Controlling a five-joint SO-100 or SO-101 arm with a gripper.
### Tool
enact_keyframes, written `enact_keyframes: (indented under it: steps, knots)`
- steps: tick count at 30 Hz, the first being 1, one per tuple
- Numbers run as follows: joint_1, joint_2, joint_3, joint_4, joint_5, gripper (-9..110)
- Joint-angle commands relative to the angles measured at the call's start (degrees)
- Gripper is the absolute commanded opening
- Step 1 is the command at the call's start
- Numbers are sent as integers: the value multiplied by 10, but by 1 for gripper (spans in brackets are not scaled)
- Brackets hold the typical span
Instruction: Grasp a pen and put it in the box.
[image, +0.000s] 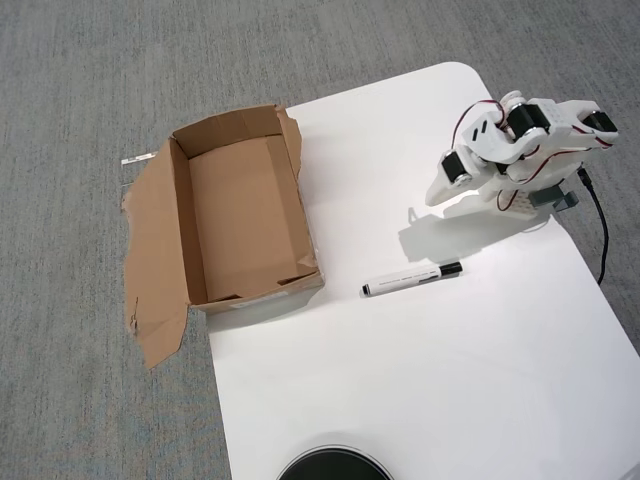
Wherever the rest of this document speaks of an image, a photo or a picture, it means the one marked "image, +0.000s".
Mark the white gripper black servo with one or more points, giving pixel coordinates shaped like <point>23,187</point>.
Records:
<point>446,184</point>

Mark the white marker pen black cap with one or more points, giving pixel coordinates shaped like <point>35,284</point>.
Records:
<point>400,280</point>

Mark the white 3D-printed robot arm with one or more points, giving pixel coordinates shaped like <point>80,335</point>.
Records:
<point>555,117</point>

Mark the open brown cardboard box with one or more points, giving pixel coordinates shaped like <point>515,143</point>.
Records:
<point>235,210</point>

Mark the grey table clamp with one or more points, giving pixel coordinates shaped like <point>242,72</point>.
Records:
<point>550,197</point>

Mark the black round disc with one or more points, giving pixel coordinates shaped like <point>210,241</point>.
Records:
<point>332,465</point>

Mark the white paper strip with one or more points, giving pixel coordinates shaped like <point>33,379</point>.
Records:
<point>137,159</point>

